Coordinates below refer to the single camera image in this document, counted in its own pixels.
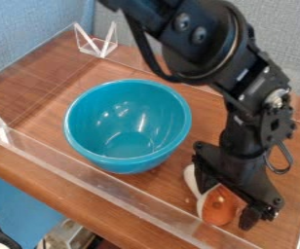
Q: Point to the brown and white toy mushroom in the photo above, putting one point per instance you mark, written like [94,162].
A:
[218,205]

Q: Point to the clear acrylic table barrier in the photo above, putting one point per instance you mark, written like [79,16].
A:
[143,210]

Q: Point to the clear acrylic corner bracket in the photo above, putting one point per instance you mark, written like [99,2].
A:
[95,46]

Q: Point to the white power strip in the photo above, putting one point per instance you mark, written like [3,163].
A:
[68,235]

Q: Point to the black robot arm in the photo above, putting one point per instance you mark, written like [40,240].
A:
[198,42]

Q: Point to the blue plastic bowl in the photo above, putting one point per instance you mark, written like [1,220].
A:
[126,125]

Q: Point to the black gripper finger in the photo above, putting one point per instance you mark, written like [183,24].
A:
[204,177]
[249,217]

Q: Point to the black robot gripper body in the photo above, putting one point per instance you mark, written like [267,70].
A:
[243,176]

